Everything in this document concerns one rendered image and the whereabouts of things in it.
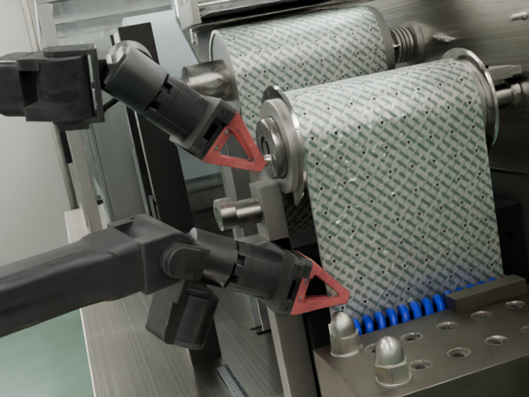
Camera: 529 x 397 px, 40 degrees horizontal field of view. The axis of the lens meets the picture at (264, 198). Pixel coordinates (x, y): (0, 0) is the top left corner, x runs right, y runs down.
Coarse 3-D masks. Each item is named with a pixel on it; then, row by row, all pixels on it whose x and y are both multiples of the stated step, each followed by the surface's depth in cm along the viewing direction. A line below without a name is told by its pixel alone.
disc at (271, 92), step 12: (264, 96) 91; (276, 96) 86; (288, 108) 83; (288, 120) 84; (300, 132) 82; (300, 144) 82; (300, 156) 83; (300, 168) 84; (300, 180) 85; (300, 192) 86
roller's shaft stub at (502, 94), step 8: (504, 80) 96; (512, 80) 96; (496, 88) 96; (504, 88) 96; (512, 88) 95; (504, 96) 95; (512, 96) 95; (520, 96) 95; (504, 104) 96; (512, 104) 96
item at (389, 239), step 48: (336, 192) 85; (384, 192) 87; (432, 192) 89; (480, 192) 91; (336, 240) 86; (384, 240) 88; (432, 240) 90; (480, 240) 92; (384, 288) 89; (432, 288) 91
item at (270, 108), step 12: (480, 84) 90; (480, 96) 90; (264, 108) 90; (276, 108) 85; (276, 120) 86; (288, 132) 84; (288, 144) 84; (288, 156) 85; (288, 168) 86; (276, 180) 92; (288, 180) 87; (288, 192) 89
